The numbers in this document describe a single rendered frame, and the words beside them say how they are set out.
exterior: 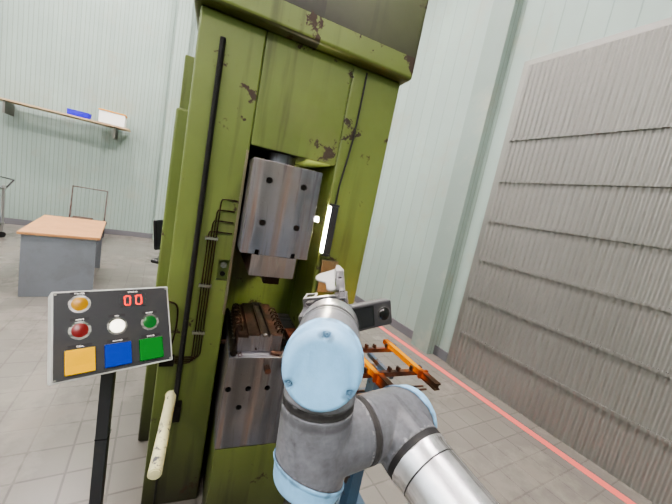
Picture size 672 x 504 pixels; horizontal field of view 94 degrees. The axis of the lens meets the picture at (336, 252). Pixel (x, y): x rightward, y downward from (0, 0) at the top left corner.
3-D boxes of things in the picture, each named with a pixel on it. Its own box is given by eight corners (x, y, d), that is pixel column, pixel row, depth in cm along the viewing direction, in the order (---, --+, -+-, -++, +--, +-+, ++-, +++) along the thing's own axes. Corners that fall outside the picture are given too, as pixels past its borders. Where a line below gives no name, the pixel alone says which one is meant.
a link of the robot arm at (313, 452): (370, 495, 40) (385, 402, 39) (288, 535, 33) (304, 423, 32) (330, 448, 47) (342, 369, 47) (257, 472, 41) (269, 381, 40)
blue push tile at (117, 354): (132, 363, 107) (131, 340, 108) (105, 368, 101) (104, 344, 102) (130, 363, 108) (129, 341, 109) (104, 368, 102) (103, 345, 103)
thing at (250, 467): (280, 521, 160) (296, 441, 154) (200, 537, 146) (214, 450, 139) (264, 439, 212) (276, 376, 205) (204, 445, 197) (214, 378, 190)
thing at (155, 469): (162, 480, 108) (164, 467, 107) (144, 483, 106) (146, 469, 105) (176, 399, 148) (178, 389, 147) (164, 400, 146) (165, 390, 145)
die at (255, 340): (279, 351, 147) (282, 334, 146) (236, 351, 140) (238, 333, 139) (266, 316, 186) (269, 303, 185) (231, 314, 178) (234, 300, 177)
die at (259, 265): (292, 279, 142) (296, 259, 141) (248, 275, 135) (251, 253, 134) (276, 259, 181) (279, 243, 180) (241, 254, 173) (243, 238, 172)
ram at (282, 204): (324, 262, 146) (340, 177, 141) (239, 252, 132) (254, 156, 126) (301, 246, 185) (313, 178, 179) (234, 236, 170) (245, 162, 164)
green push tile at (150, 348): (164, 356, 114) (162, 335, 115) (140, 361, 108) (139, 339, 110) (162, 357, 115) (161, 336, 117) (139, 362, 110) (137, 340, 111)
